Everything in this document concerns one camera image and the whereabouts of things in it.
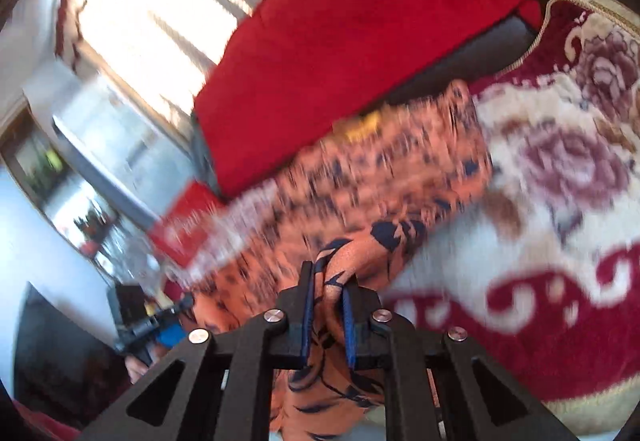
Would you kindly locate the orange floral garment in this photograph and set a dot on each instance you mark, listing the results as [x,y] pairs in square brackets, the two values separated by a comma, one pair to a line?
[357,210]

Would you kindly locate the wooden display shelf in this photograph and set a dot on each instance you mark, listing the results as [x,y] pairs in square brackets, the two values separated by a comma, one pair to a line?
[86,219]

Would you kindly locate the white standing air conditioner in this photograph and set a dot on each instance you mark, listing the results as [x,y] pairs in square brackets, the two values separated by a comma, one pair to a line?
[122,153]

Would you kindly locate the red gift box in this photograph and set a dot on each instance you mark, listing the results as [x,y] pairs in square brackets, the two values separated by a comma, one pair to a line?
[184,227]

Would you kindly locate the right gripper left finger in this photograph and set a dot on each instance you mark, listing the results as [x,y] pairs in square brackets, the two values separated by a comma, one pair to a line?
[216,387]

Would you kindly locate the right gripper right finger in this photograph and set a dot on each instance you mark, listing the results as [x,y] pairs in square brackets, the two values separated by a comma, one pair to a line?
[439,386]

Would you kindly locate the red throw blanket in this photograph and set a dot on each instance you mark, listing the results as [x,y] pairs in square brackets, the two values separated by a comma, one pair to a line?
[294,67]

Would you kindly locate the floral plush seat cover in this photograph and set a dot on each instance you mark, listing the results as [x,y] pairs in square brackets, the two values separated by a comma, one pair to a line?
[544,271]

